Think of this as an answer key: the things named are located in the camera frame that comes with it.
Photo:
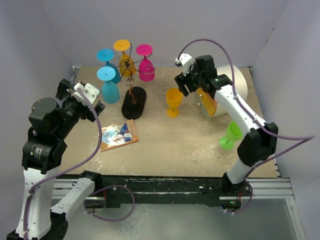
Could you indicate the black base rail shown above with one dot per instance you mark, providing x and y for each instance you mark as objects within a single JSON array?
[{"x": 165, "y": 190}]

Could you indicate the metal wine glass rack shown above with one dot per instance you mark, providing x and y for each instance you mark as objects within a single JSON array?
[{"x": 135, "y": 97}]

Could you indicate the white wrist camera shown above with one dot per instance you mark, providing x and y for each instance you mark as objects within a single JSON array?
[
  {"x": 185, "y": 61},
  {"x": 89, "y": 91}
]

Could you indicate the green wine glass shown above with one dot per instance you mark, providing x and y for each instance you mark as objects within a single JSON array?
[{"x": 233, "y": 134}]

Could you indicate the white cylindrical drawer cabinet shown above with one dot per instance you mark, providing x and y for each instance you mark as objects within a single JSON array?
[{"x": 225, "y": 99}]

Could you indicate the yellow wine glass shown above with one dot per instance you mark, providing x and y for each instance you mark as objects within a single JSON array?
[
  {"x": 126, "y": 64},
  {"x": 173, "y": 99}
]

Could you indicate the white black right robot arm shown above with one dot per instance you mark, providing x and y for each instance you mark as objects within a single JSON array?
[{"x": 259, "y": 141}]

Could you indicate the blue wine glass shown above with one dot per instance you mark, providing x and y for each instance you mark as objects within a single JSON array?
[
  {"x": 109, "y": 90},
  {"x": 106, "y": 55}
]

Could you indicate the pink wine glass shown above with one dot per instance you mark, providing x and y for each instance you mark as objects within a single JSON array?
[{"x": 146, "y": 68}]

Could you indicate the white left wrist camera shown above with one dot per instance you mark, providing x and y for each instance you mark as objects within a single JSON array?
[{"x": 89, "y": 91}]

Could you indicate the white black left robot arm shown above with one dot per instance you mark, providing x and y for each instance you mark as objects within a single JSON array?
[{"x": 52, "y": 119}]

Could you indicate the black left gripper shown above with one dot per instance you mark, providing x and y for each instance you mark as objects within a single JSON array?
[{"x": 65, "y": 90}]

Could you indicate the illustrated book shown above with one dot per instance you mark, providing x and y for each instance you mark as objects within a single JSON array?
[{"x": 118, "y": 135}]

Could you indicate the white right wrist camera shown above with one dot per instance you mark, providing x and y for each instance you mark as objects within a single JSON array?
[{"x": 185, "y": 61}]

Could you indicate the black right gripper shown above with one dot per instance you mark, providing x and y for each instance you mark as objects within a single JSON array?
[{"x": 182, "y": 80}]

